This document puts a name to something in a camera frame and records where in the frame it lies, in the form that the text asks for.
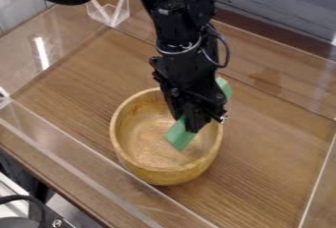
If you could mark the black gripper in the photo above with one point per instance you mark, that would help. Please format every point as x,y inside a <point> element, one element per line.
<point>184,71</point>

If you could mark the green rectangular block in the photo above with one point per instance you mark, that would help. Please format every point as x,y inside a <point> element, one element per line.
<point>178,135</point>

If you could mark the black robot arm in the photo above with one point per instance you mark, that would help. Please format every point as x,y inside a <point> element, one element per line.
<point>179,19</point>

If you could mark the light wooden bowl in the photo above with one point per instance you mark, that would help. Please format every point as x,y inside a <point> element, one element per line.
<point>139,126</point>

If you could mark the clear acrylic corner bracket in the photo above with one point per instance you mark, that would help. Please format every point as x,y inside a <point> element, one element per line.
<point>108,12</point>

